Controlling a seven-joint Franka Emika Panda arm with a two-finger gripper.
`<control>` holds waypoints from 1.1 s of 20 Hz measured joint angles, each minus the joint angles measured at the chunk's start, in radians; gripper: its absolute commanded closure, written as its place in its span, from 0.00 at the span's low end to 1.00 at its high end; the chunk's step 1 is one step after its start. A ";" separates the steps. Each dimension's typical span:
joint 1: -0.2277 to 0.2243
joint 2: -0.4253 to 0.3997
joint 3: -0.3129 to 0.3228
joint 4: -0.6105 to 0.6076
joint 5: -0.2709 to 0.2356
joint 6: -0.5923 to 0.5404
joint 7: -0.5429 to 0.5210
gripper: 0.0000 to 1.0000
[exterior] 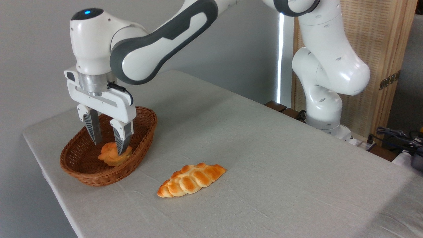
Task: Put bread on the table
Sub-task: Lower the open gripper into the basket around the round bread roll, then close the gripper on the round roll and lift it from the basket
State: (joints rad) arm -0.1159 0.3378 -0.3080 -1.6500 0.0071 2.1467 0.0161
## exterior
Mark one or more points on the white power strip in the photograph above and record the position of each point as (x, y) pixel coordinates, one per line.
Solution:
(362, 143)

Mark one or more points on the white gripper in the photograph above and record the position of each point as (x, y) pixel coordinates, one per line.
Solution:
(112, 105)

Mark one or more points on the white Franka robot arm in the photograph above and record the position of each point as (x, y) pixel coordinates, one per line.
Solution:
(165, 43)

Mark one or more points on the wooden slatted screen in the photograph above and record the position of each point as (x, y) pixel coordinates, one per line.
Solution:
(386, 39)

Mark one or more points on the dark metal screen hinge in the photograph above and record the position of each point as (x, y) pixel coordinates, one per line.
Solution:
(390, 80)

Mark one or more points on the grey tablecloth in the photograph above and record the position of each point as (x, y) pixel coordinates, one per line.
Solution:
(281, 181)

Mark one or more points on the flower-shaped bread roll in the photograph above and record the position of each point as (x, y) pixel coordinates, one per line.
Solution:
(110, 158)

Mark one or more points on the braided bread loaf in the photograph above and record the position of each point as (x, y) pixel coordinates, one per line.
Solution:
(190, 180)

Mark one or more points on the brown wicker basket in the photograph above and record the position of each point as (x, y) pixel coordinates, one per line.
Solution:
(82, 165)

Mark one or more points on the dark wooden block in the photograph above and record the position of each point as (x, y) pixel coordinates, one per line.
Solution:
(292, 114)
(275, 105)

